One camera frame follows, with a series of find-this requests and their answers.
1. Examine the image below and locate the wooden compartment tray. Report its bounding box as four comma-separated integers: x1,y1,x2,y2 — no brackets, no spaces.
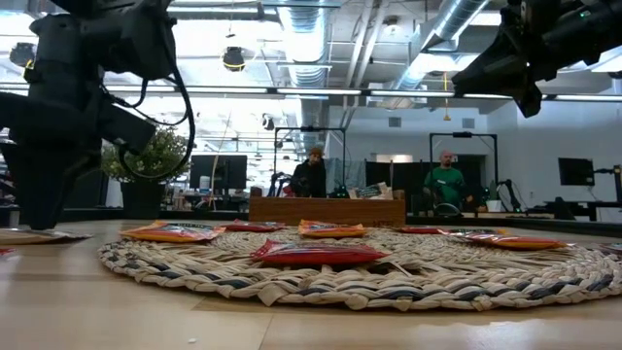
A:
248,195,407,228

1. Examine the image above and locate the potted white-flowered plant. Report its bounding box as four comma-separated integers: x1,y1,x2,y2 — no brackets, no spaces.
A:
99,125,191,221

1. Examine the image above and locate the small potted cactus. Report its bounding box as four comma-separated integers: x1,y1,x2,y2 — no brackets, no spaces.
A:
485,180,502,213

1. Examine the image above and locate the round woven straw placemat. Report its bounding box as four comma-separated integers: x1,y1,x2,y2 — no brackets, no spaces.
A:
96,226,622,312

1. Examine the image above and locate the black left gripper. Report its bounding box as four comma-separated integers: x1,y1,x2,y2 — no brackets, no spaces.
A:
0,14,156,229

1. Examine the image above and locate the person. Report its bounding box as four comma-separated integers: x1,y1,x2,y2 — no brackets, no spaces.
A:
290,147,328,199
421,150,467,215

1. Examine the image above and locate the black ceiling lamp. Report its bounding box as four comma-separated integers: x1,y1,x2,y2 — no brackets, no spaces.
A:
222,46,247,73

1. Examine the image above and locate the black camera stand frame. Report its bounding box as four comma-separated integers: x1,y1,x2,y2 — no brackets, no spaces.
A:
274,126,347,191
429,131,500,195

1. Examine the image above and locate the yellow pendant cord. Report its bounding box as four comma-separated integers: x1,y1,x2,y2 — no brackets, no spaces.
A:
441,71,452,123

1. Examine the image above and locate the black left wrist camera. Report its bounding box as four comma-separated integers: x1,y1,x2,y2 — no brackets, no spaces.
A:
114,0,179,82

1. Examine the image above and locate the beige apple tea packet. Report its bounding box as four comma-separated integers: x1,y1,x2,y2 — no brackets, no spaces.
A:
347,182,395,200
0,227,93,246

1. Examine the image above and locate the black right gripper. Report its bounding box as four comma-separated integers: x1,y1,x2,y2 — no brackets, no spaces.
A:
451,0,589,118

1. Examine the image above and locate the overhead light bar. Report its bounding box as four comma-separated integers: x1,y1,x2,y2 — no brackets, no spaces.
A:
0,83,622,102

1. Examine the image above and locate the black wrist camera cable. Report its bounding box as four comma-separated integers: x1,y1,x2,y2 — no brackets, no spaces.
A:
99,67,196,182

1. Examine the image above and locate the black monitor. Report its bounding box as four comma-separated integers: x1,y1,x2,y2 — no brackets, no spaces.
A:
557,157,595,187
189,154,248,191

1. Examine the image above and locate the orange peach tea packet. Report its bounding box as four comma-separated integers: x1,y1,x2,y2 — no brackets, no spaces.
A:
439,229,577,251
297,219,368,239
119,221,227,243

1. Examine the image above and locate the black aluminium table frame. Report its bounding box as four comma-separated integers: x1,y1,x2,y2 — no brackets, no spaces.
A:
0,206,622,239

